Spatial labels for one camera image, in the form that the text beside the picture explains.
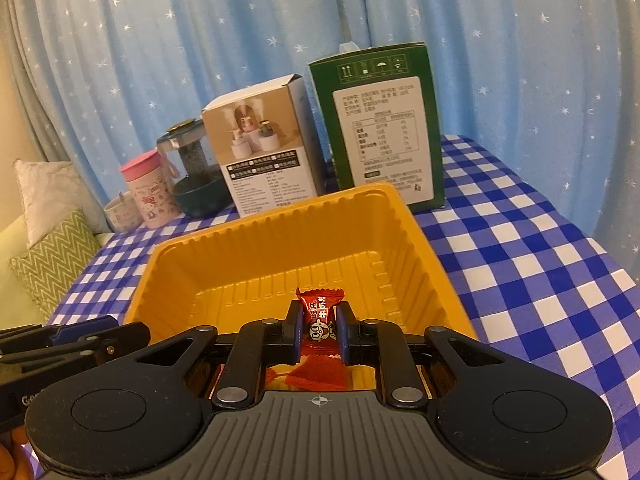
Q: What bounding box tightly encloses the blue white checkered tablecloth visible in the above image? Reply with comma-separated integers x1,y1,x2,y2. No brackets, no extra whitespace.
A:
30,132,640,480

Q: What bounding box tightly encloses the green cardboard box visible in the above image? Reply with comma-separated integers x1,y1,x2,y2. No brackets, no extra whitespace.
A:
307,40,447,212

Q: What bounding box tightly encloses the grey star curtain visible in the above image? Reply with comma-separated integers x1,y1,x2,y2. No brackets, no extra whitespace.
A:
0,0,116,201

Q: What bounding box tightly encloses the pale yellow sofa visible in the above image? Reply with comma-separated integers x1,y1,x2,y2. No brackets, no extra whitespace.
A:
0,210,51,331

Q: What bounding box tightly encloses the red candy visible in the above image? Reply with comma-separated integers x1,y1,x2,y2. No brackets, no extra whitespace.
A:
295,286,347,361

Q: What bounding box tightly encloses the white pillow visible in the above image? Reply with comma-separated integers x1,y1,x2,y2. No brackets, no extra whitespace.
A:
14,159,96,248

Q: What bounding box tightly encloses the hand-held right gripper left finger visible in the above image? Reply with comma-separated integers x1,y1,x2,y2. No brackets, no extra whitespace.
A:
120,300,305,408

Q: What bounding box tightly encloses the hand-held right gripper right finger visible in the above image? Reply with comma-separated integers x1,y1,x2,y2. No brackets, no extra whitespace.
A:
335,301,506,406

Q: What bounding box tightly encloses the pink cartoon cup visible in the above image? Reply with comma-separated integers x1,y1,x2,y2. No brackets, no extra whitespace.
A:
118,149,176,230

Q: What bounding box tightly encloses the green zigzag pillow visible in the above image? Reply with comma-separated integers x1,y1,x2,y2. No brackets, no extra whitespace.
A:
7,208,103,321

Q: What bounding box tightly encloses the dark green glass jar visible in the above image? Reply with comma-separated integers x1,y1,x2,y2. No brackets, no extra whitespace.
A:
156,119,236,219

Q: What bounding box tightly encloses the white ceramic mug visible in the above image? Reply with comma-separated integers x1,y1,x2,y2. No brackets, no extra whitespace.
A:
103,192,141,233

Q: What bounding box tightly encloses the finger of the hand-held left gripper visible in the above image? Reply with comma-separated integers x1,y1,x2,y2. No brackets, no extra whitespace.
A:
0,322,152,391
0,316,119,353

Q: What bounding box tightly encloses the yellow plastic tray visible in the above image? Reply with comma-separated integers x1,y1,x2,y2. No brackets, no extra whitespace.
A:
122,182,478,393

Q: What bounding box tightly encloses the red snack packet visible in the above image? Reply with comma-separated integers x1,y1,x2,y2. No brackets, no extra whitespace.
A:
267,352,351,392

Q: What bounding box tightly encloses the blue star curtain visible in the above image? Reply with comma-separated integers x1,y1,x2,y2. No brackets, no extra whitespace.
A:
30,0,640,271

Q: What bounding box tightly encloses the white cardboard box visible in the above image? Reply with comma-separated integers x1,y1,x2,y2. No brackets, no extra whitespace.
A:
201,74,326,218

